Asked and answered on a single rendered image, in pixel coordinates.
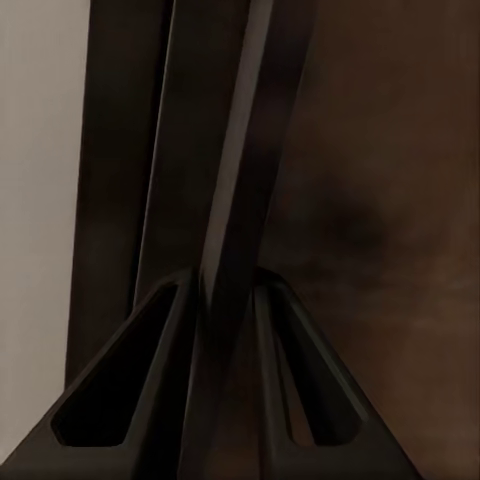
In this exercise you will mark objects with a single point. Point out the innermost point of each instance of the cabinet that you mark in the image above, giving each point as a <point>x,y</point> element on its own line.
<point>333,142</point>

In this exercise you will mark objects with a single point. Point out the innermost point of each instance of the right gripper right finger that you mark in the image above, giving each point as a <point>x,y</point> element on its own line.
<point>352,442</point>

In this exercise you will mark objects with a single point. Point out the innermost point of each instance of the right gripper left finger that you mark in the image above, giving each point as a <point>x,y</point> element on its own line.
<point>122,417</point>

